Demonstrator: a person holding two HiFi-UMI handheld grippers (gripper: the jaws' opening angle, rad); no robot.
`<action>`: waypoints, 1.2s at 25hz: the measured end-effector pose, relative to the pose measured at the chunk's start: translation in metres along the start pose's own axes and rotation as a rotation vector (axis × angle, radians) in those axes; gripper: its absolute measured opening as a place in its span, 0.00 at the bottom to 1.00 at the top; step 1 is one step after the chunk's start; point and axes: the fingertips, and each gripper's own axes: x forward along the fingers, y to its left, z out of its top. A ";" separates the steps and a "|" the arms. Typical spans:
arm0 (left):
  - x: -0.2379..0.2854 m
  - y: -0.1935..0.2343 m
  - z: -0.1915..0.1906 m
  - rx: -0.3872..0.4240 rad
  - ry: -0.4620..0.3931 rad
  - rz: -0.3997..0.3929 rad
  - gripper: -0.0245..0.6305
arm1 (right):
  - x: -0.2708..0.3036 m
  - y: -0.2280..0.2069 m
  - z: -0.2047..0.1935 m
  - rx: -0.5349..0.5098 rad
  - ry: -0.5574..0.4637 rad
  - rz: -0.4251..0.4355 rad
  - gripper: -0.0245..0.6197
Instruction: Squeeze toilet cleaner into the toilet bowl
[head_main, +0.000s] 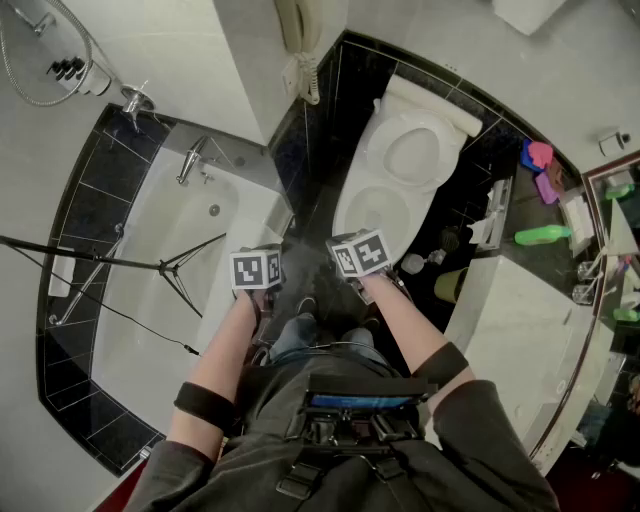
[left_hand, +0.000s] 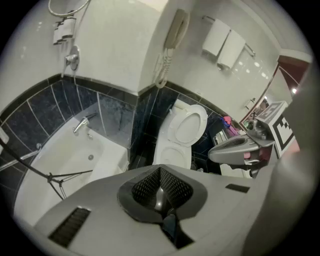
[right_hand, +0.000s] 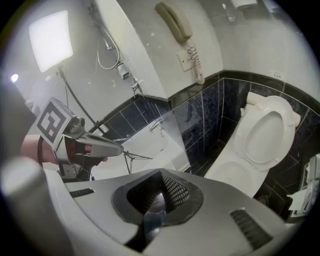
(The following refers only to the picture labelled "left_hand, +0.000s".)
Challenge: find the chrome grab bar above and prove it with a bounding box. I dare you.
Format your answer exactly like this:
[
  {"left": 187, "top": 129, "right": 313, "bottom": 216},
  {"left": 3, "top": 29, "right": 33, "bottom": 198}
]
[{"left": 0, "top": 143, "right": 42, "bottom": 173}]

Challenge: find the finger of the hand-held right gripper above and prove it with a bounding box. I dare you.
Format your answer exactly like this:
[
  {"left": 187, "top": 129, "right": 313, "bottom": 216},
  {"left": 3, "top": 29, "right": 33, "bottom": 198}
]
[
  {"left": 208, "top": 139, "right": 262, "bottom": 165},
  {"left": 219, "top": 136, "right": 253, "bottom": 148}
]

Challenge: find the person's right forearm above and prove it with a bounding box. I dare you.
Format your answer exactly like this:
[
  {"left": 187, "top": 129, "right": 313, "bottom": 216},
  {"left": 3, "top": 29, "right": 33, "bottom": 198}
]
[{"left": 288, "top": 139, "right": 301, "bottom": 154}]

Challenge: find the chrome towel rail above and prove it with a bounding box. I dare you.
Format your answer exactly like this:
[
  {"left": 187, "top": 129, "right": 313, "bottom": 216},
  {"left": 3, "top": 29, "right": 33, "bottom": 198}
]
[{"left": 201, "top": 15, "right": 256, "bottom": 58}]

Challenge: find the black tripod light stand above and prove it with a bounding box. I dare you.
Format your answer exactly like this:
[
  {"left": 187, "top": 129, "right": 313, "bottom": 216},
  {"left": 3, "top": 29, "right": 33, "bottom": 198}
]
[{"left": 0, "top": 137, "right": 94, "bottom": 201}]

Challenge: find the chrome bathtub faucet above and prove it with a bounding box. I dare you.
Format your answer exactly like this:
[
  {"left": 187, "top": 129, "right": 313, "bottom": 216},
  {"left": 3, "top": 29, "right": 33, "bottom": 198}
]
[{"left": 72, "top": 112, "right": 97, "bottom": 136}]

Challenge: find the rack of toiletry bottles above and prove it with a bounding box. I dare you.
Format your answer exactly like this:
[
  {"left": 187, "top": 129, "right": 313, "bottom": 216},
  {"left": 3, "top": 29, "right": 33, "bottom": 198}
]
[{"left": 52, "top": 16, "right": 77, "bottom": 46}]

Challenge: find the wood-framed mirror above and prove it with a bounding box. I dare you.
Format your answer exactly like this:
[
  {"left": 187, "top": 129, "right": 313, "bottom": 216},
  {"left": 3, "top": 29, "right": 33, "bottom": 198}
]
[{"left": 238, "top": 54, "right": 313, "bottom": 141}]

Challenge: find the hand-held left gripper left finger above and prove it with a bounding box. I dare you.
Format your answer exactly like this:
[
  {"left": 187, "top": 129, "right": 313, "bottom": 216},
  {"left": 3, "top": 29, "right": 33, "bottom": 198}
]
[{"left": 33, "top": 164, "right": 177, "bottom": 251}]

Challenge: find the chrome shower valve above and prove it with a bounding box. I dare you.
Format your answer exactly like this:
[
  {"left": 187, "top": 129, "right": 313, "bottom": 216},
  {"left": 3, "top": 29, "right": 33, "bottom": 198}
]
[{"left": 61, "top": 45, "right": 81, "bottom": 78}]

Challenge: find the chrome shower hose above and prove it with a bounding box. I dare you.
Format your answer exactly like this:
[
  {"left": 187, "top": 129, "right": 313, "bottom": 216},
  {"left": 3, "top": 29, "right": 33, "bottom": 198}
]
[{"left": 47, "top": 0, "right": 92, "bottom": 19}]

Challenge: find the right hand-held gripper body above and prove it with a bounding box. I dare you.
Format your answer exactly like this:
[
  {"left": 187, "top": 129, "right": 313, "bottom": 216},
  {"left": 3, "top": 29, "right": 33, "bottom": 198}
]
[{"left": 243, "top": 101, "right": 296, "bottom": 179}]

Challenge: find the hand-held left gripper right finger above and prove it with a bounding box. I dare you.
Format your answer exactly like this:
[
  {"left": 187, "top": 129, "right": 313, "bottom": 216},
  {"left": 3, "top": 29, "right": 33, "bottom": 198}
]
[{"left": 159, "top": 164, "right": 262, "bottom": 243}]

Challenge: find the beige wall telephone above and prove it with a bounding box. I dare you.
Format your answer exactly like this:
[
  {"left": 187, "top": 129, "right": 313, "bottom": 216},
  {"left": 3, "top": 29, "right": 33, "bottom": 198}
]
[{"left": 153, "top": 8, "right": 191, "bottom": 89}]

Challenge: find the white toilet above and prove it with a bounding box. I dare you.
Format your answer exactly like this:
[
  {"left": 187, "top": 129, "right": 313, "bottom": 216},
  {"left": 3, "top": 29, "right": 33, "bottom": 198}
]
[{"left": 152, "top": 98, "right": 208, "bottom": 171}]

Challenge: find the white bathtub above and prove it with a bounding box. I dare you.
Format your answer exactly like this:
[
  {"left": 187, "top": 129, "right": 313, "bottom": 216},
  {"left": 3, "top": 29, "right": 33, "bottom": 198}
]
[{"left": 13, "top": 114, "right": 130, "bottom": 226}]

